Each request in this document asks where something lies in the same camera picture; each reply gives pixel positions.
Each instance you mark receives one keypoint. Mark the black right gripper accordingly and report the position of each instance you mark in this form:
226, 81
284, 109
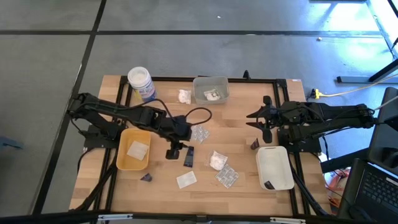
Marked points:
267, 101

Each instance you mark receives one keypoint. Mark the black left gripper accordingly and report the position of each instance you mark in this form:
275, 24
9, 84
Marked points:
173, 154

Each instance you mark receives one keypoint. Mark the small dark sachet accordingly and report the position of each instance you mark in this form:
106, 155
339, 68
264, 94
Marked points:
146, 177
255, 144
269, 185

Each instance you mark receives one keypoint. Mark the clear bag of cotton swabs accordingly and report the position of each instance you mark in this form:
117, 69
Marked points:
184, 96

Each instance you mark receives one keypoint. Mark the clear bag of cotton pads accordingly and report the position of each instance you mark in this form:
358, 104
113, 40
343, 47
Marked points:
216, 161
212, 95

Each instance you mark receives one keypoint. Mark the white sachet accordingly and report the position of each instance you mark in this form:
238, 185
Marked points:
186, 180
137, 150

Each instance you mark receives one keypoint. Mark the printed foil wipe packet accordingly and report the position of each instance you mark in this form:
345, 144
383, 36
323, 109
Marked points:
227, 176
200, 134

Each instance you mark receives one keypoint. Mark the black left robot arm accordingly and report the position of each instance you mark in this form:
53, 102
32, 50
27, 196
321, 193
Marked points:
124, 113

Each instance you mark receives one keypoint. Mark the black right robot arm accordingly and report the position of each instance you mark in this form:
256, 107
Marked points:
326, 113

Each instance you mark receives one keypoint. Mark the grey plastic bin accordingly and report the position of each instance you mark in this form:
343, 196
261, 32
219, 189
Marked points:
199, 99

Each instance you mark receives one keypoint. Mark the white plastic bin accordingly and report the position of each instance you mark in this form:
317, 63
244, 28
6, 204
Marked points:
275, 168

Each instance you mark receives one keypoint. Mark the white disinfecting wipes canister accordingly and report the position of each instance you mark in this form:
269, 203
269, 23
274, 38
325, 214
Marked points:
141, 84

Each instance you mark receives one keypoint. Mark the yellow plastic bin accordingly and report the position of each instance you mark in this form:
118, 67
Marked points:
124, 165

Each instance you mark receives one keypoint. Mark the black stand beam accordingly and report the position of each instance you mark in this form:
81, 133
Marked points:
342, 161

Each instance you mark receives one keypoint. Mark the grey metal table foot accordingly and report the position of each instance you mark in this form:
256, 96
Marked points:
354, 79

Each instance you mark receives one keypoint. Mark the black monitor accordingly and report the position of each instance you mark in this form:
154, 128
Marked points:
385, 140

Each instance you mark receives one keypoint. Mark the black laptop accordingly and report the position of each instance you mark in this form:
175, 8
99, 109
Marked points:
373, 193

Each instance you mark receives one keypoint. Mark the black table leg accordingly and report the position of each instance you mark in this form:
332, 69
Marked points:
385, 70

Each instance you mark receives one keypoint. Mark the black crossbar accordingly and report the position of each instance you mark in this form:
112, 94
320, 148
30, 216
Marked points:
46, 217

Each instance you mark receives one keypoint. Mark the blue-grey floor object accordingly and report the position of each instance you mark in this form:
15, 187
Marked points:
11, 143

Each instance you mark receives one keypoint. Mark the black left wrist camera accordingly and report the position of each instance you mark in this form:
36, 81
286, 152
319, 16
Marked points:
171, 129

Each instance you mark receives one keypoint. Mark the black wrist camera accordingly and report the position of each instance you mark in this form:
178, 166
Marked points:
277, 119
171, 129

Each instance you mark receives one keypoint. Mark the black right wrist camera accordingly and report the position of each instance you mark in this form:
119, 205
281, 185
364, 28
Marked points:
277, 119

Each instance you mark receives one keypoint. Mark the black frame clamp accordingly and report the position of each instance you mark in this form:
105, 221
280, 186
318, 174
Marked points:
246, 74

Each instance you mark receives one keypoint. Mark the black aluminium table frame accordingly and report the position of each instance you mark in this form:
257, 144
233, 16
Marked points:
233, 80

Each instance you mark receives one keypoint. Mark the silver bracket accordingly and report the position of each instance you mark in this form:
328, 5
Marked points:
115, 217
287, 220

